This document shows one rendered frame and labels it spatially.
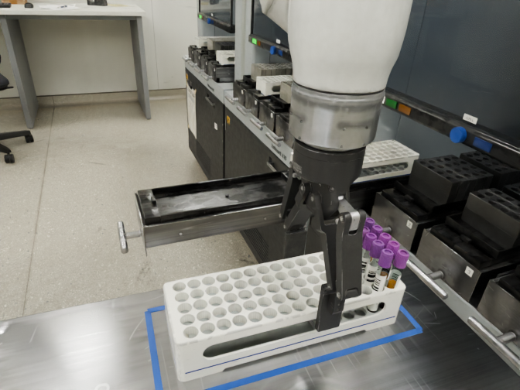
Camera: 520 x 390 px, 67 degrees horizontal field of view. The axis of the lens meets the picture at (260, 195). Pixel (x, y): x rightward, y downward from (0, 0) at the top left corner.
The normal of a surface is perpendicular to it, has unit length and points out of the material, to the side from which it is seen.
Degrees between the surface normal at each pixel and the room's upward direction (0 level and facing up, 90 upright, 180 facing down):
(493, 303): 90
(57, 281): 0
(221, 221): 90
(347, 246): 74
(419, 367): 0
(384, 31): 91
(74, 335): 0
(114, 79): 90
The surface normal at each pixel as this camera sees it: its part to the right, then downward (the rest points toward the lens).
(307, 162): -0.70, 0.33
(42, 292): 0.04, -0.87
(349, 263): 0.34, 0.22
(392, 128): 0.37, 0.48
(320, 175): -0.31, 0.45
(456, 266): -0.93, 0.15
